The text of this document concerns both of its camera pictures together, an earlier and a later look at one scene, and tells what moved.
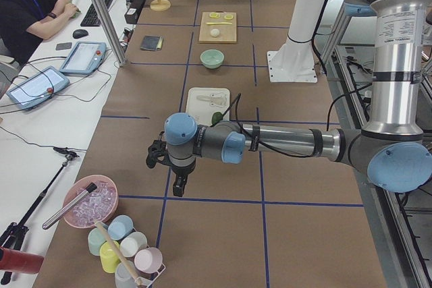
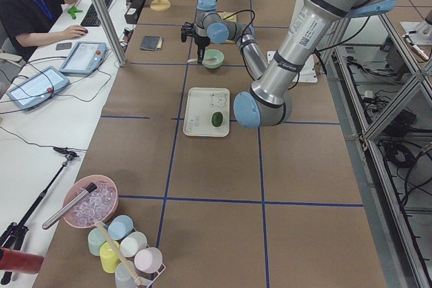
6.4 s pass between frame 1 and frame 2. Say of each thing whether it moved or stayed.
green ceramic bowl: stayed
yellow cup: stayed
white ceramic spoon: moved
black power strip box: stayed
